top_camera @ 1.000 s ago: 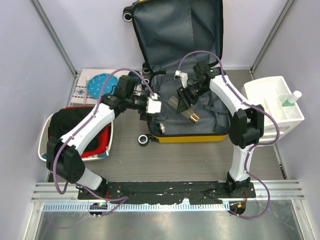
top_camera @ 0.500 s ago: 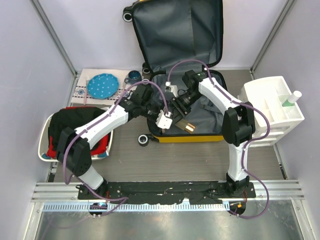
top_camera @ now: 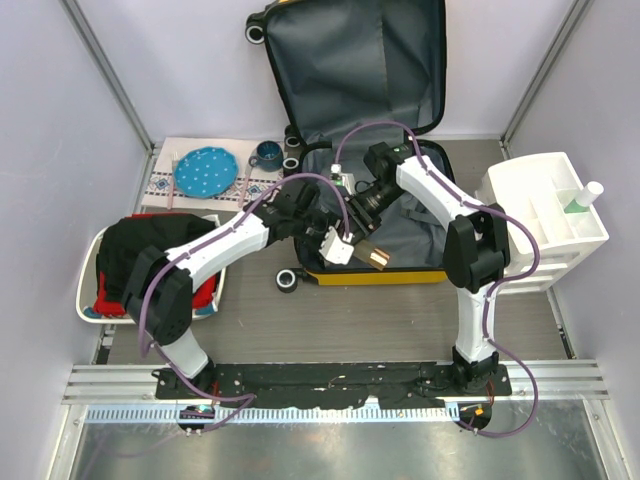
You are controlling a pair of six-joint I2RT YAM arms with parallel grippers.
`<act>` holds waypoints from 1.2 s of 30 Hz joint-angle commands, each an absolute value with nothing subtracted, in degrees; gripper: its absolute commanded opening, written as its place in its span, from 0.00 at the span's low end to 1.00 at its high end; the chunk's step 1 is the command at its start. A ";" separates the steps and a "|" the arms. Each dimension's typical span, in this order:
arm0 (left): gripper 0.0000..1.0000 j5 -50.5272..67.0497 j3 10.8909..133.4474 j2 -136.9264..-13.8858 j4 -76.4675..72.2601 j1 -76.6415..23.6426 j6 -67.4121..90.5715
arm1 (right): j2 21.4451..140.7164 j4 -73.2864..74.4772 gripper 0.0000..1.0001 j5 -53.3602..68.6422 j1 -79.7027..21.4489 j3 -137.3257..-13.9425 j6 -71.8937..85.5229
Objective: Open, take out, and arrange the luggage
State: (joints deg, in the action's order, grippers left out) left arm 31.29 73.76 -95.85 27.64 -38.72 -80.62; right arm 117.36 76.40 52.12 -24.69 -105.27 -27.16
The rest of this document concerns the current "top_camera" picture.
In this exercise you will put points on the white square tray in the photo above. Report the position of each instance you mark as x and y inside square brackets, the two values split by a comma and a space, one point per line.
[87, 292]

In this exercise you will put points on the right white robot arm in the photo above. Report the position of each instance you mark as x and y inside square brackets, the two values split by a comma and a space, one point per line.
[476, 250]

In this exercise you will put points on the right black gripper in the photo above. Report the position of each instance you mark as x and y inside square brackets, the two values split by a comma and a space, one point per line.
[361, 224]

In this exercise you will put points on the green white tube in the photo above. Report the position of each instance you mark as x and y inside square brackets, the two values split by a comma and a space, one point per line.
[583, 200]

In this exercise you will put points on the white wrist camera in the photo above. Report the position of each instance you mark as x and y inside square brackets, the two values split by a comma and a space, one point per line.
[342, 179]
[337, 248]

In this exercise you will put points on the yellow Pikachu hard suitcase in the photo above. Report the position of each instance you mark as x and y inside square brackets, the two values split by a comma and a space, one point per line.
[352, 74]

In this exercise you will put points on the dark blue ceramic cup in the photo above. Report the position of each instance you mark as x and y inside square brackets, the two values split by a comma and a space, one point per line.
[267, 156]

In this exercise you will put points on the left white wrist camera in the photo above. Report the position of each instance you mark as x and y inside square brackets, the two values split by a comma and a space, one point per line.
[337, 248]

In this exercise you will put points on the blue polka dot plate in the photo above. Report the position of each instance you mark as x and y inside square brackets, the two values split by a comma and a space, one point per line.
[205, 172]

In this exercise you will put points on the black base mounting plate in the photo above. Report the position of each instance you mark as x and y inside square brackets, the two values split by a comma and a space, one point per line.
[339, 386]

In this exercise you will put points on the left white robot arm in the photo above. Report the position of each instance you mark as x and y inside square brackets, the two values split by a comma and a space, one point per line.
[158, 294]

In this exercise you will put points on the white slotted cable duct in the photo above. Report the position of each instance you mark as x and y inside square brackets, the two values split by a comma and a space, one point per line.
[183, 415]

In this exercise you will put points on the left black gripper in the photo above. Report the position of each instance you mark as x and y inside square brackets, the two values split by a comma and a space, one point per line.
[329, 220]

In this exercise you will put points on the white plastic drawer organizer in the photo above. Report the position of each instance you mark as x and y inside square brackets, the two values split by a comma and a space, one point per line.
[535, 190]

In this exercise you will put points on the pink handled knife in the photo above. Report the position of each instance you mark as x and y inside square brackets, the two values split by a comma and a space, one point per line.
[245, 196]

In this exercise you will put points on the teal Doraemon towel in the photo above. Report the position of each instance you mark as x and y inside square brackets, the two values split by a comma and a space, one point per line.
[201, 299]

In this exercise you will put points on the patterned white placemat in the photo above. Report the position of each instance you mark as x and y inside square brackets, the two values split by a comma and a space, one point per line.
[157, 188]

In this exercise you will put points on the clear amber bottle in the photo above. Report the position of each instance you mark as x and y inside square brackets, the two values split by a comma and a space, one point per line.
[368, 253]

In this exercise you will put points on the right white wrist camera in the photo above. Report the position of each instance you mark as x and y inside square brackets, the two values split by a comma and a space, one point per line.
[342, 179]

